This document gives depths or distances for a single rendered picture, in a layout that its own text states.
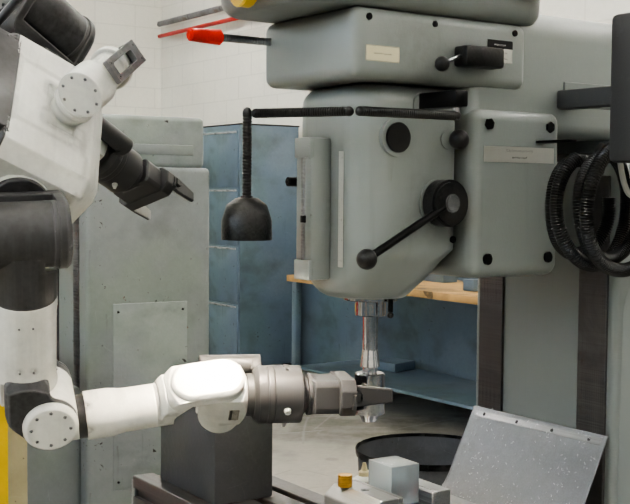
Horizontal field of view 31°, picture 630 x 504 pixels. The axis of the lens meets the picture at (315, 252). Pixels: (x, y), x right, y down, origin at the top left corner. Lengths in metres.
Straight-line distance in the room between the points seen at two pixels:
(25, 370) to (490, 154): 0.75
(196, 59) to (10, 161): 9.49
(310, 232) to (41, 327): 0.41
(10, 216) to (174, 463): 0.80
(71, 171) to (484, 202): 0.61
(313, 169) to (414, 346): 6.67
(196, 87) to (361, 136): 9.40
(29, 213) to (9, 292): 0.11
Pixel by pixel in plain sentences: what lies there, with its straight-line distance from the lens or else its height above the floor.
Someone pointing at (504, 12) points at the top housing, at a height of 1.74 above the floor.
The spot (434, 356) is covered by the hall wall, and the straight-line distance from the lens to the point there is 8.15.
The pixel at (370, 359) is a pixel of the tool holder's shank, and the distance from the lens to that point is 1.76.
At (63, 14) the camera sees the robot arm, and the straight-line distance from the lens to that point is 1.84.
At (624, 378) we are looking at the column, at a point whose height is 1.17.
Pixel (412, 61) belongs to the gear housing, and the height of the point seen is 1.66.
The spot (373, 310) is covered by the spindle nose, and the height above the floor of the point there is 1.29.
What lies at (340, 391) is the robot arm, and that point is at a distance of 1.72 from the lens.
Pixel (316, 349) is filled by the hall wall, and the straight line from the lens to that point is 9.32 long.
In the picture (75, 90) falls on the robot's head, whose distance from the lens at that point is 1.61.
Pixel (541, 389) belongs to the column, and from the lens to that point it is 2.03.
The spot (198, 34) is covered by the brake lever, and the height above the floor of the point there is 1.70.
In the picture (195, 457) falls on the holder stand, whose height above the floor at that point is 0.99.
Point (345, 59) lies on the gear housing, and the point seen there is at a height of 1.66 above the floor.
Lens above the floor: 1.47
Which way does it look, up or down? 3 degrees down
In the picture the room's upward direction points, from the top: straight up
